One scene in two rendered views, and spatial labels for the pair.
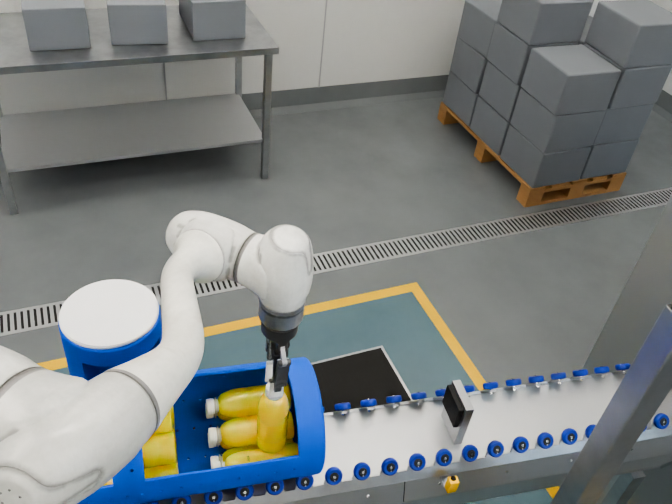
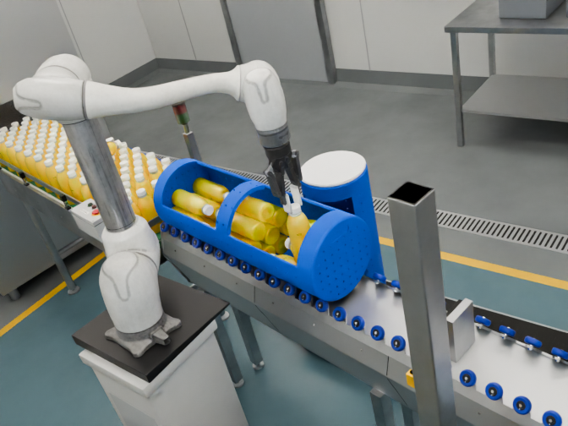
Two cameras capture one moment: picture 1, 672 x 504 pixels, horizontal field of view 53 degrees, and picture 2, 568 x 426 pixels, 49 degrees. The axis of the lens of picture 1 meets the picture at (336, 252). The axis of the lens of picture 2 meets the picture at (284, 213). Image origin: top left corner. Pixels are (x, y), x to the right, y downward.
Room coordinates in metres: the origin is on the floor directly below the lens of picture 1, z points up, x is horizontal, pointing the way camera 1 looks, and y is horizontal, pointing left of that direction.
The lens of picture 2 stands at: (0.39, -1.40, 2.29)
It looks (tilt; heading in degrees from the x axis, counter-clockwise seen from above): 32 degrees down; 71
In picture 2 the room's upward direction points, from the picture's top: 14 degrees counter-clockwise
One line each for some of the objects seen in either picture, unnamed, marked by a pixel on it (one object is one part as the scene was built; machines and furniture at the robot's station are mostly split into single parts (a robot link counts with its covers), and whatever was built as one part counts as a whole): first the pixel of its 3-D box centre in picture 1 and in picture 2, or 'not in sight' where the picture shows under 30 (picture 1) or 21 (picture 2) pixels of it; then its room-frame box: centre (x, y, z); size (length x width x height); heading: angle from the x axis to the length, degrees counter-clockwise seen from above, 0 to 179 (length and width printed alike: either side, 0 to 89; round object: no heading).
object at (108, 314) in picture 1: (109, 312); (332, 168); (1.33, 0.63, 1.03); 0.28 x 0.28 x 0.01
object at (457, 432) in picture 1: (454, 412); (458, 329); (1.15, -0.38, 1.00); 0.10 x 0.04 x 0.15; 18
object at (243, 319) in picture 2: not in sight; (243, 320); (0.81, 0.85, 0.31); 0.06 x 0.06 x 0.63; 18
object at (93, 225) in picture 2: not in sight; (95, 219); (0.39, 0.99, 1.05); 0.20 x 0.10 x 0.10; 108
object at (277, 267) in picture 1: (279, 263); (264, 96); (0.93, 0.10, 1.66); 0.13 x 0.11 x 0.16; 70
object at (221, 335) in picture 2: not in sight; (221, 338); (0.68, 0.80, 0.31); 0.06 x 0.06 x 0.63; 18
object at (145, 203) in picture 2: not in sight; (149, 211); (0.60, 0.97, 0.99); 0.07 x 0.07 x 0.19
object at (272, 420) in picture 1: (272, 417); (300, 235); (0.93, 0.10, 1.18); 0.07 x 0.07 x 0.19
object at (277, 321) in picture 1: (281, 306); (273, 133); (0.93, 0.09, 1.55); 0.09 x 0.09 x 0.06
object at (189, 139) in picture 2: not in sight; (217, 224); (0.95, 1.37, 0.55); 0.04 x 0.04 x 1.10; 18
